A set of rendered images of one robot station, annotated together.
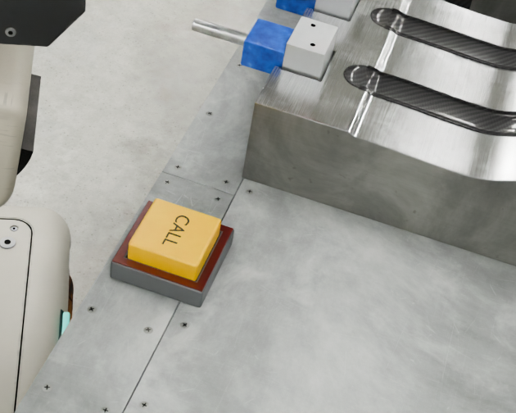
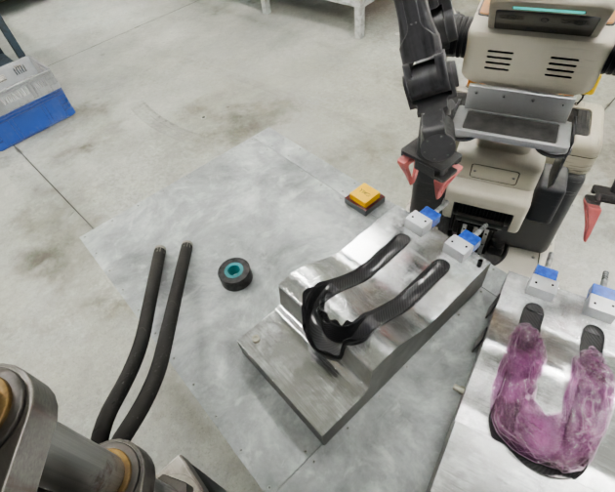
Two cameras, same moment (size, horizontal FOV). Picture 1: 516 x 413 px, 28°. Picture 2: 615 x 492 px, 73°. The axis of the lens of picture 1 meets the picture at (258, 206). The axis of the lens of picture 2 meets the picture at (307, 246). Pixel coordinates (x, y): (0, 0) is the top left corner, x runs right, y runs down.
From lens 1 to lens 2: 1.25 m
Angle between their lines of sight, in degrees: 79
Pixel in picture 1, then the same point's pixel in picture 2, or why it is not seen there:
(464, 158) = (349, 253)
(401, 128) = (371, 240)
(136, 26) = not seen: outside the picture
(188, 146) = not seen: hidden behind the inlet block
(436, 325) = (310, 252)
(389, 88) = (396, 249)
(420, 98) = (388, 257)
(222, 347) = (329, 203)
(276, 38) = (426, 215)
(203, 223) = (365, 198)
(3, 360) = not seen: hidden behind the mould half
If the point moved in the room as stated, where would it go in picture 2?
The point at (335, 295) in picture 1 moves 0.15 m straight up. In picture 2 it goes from (334, 232) to (331, 191)
